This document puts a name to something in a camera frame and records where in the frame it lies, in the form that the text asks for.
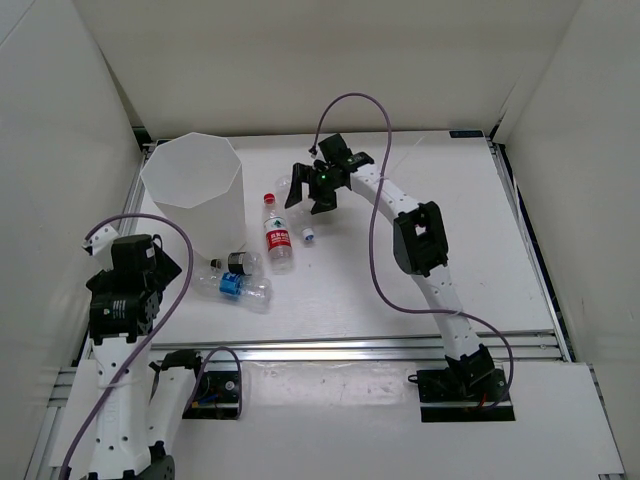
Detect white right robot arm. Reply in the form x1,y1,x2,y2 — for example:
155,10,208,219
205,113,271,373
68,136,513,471
285,134,495,400

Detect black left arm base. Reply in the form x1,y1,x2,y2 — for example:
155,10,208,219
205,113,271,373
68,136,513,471
182,360,244,421

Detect aluminium right side rail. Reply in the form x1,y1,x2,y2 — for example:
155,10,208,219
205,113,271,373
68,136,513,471
487,140,576,362

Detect black label plastic bottle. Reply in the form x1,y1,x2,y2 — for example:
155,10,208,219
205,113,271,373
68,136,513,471
209,251,263,277

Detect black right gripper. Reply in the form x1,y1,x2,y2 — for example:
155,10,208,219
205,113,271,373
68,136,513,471
284,164,343,216

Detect red label plastic bottle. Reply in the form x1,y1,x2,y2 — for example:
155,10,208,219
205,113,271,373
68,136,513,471
262,193,293,274

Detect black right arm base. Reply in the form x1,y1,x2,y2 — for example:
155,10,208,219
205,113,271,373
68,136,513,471
407,368,516,423

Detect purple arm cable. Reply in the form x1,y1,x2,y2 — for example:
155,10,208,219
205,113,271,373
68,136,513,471
308,92,517,412
57,213,244,480

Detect clear bottle with blue-white cap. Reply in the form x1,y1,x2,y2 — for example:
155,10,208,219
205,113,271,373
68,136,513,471
275,175,315,245

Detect blue label plastic bottle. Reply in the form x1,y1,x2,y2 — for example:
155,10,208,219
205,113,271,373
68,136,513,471
191,271,273,313

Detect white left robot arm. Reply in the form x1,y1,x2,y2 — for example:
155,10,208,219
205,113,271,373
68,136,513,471
87,231,210,479

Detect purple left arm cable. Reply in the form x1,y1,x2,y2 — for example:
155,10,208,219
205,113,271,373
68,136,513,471
57,213,244,480

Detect aluminium front frame rail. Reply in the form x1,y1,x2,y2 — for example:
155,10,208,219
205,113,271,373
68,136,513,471
49,329,571,401

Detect aluminium left side rail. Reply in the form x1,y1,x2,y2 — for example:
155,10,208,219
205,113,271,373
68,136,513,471
71,126,155,367

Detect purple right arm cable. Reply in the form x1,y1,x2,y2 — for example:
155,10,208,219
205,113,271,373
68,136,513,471
308,92,517,412

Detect white octagonal plastic bin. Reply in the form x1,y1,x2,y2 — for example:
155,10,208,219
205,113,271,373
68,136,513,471
141,132,246,260

